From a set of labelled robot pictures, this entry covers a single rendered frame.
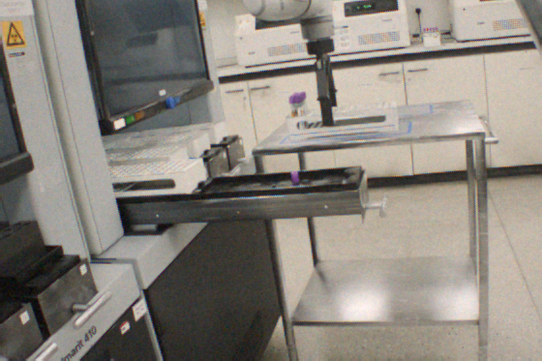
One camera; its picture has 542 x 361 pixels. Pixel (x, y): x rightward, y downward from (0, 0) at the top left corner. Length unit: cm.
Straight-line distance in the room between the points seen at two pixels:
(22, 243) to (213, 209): 39
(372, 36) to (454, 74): 57
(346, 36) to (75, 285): 270
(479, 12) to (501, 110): 63
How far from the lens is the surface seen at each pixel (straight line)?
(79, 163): 104
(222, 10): 415
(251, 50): 343
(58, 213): 98
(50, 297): 82
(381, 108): 134
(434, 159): 340
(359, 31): 329
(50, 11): 103
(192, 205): 107
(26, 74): 95
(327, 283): 175
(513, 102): 338
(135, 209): 114
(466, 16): 329
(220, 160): 144
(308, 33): 135
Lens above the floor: 111
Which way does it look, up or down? 14 degrees down
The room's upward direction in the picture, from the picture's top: 9 degrees counter-clockwise
